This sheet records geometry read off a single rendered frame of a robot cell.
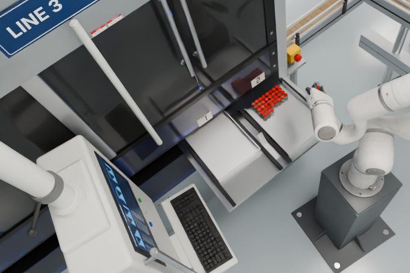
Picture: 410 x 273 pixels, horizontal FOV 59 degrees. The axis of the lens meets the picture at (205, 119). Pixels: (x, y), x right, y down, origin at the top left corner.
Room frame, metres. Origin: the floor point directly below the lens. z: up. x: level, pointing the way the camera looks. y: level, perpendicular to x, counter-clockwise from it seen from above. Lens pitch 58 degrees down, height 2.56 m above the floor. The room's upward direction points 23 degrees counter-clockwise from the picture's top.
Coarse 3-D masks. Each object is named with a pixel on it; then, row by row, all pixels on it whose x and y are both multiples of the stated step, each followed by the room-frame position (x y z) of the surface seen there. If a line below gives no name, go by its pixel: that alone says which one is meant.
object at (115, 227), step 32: (64, 160) 0.70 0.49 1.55; (96, 160) 0.69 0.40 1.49; (96, 192) 0.53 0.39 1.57; (128, 192) 0.64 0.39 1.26; (64, 224) 0.46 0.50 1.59; (96, 224) 0.43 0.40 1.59; (128, 224) 0.44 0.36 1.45; (160, 224) 0.60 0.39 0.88; (64, 256) 0.39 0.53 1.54; (96, 256) 0.35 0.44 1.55; (128, 256) 0.32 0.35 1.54
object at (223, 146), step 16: (224, 112) 1.04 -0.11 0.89; (208, 128) 0.99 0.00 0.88; (224, 128) 0.95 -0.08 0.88; (240, 128) 0.90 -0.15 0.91; (192, 144) 0.94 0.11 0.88; (208, 144) 0.90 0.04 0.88; (224, 144) 0.87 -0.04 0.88; (240, 144) 0.83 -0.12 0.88; (256, 144) 0.78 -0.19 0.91; (208, 160) 0.82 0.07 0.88; (224, 160) 0.78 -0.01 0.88; (240, 160) 0.75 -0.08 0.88; (224, 176) 0.69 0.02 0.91
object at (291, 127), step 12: (288, 96) 0.98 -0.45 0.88; (252, 108) 1.00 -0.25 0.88; (276, 108) 0.94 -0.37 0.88; (288, 108) 0.91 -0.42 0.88; (300, 108) 0.89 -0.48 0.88; (276, 120) 0.88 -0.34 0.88; (288, 120) 0.85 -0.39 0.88; (300, 120) 0.82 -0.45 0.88; (276, 132) 0.81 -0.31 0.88; (288, 132) 0.79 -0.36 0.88; (300, 132) 0.76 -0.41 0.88; (312, 132) 0.74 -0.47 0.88; (288, 144) 0.73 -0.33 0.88; (300, 144) 0.69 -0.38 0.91
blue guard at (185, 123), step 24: (240, 72) 1.04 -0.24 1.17; (264, 72) 1.07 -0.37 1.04; (216, 96) 0.99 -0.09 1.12; (192, 120) 0.95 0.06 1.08; (144, 144) 0.89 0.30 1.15; (168, 144) 0.91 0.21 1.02; (120, 168) 0.84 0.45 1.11; (48, 216) 0.75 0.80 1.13; (24, 240) 0.70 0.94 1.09; (0, 264) 0.66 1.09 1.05
